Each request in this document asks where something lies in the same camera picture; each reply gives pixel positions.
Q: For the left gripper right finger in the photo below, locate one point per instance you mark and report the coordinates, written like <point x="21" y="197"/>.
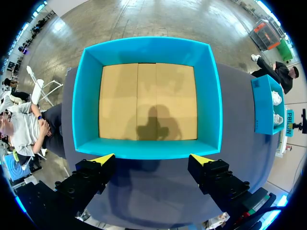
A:
<point x="217" y="178"/>

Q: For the white shoe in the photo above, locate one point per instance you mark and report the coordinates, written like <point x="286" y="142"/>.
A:
<point x="277" y="119"/>
<point x="276" y="98"/>

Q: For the large teal box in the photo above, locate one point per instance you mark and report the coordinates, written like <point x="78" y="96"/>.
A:
<point x="146" y="98"/>

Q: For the small teal box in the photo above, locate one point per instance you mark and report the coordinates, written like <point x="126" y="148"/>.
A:
<point x="267" y="105"/>

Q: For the person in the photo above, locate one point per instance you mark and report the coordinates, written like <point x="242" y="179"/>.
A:
<point x="279" y="73"/>
<point x="26" y="130"/>

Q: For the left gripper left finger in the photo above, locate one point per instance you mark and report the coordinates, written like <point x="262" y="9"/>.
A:
<point x="89" y="176"/>

